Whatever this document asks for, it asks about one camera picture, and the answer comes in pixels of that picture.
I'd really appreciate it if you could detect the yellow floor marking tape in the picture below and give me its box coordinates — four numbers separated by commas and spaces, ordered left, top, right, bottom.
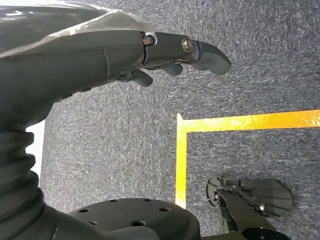
174, 109, 320, 210

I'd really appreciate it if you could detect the ribbed grey left arm sleeve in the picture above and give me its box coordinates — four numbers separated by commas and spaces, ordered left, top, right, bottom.
0, 125, 60, 240

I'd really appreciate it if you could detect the white desk panel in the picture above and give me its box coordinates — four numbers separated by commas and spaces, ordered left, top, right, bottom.
25, 119, 46, 187

